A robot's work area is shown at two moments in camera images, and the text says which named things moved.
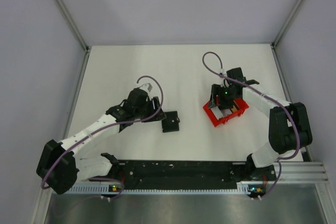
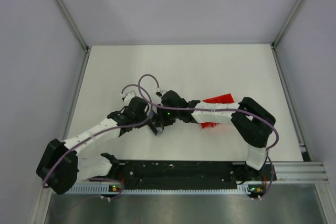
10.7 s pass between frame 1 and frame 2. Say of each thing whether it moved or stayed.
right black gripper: moved
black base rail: stayed
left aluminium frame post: stayed
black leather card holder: moved
